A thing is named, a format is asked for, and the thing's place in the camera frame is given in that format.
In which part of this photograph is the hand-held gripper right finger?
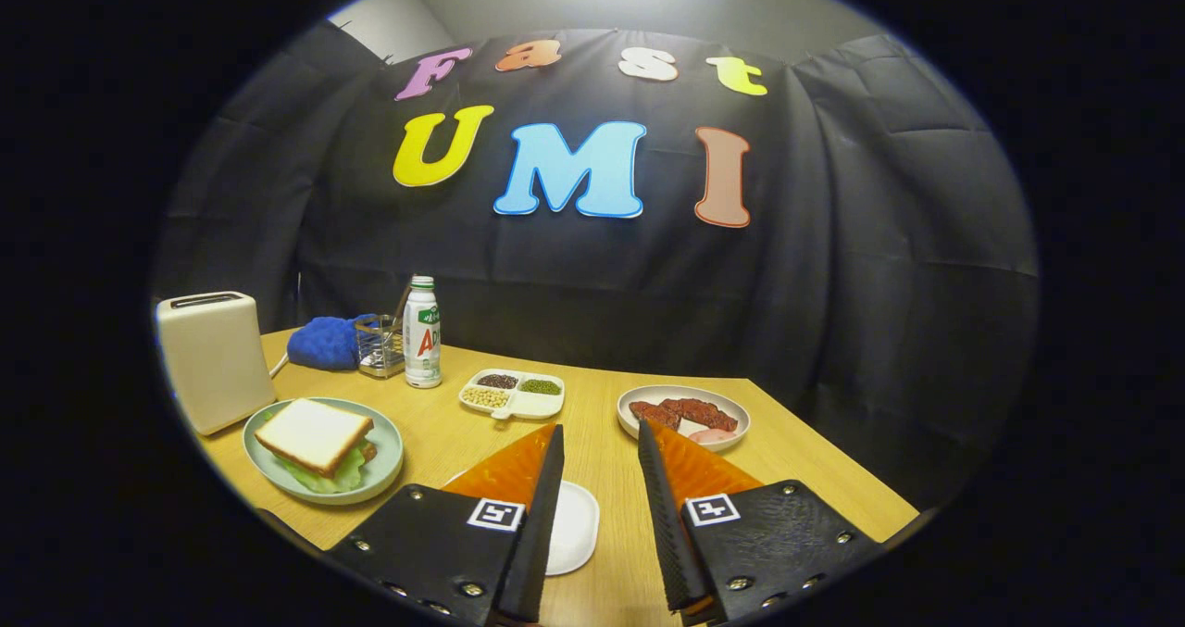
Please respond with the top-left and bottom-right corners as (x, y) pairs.
(637, 419), (885, 626)

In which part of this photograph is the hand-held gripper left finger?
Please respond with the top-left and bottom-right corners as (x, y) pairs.
(326, 423), (566, 626)

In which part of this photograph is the green lettuce leaf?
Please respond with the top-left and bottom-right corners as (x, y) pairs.
(273, 442), (371, 495)

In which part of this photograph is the toasted bread slice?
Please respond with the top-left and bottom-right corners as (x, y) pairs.
(254, 398), (376, 479)

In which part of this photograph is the white square plate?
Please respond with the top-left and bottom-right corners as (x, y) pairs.
(544, 479), (601, 577)

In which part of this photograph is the brown steak piece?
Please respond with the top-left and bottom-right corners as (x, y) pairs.
(659, 397), (740, 433)
(630, 401), (682, 432)

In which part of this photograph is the white divided dish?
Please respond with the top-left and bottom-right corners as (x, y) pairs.
(459, 369), (566, 421)

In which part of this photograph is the round beige plate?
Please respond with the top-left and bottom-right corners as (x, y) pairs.
(617, 384), (752, 453)

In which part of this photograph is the round light green plate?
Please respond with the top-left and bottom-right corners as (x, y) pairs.
(243, 397), (405, 506)

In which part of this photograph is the white bottle with green cap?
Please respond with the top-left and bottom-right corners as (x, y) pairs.
(404, 275), (443, 390)

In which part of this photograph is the blue fuzzy cloth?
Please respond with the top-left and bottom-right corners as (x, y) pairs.
(286, 313), (376, 371)

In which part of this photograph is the black backdrop cloth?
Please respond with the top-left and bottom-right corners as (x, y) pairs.
(153, 27), (1040, 517)

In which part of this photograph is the white toaster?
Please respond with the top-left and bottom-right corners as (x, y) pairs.
(156, 291), (277, 437)

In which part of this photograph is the wire mesh utensil holder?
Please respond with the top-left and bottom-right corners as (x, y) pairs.
(355, 313), (408, 380)

